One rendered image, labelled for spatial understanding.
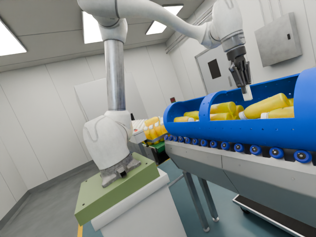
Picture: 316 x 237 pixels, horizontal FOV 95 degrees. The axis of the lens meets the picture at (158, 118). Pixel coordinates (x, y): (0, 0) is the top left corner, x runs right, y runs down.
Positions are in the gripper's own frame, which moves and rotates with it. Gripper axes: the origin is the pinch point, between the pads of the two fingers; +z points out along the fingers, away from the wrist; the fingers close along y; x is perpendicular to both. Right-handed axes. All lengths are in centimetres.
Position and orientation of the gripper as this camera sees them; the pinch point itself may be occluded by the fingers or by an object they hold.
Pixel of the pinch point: (246, 92)
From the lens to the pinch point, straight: 79.2
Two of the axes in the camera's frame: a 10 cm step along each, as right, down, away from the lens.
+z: 3.4, 9.3, 1.3
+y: 8.2, -3.6, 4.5
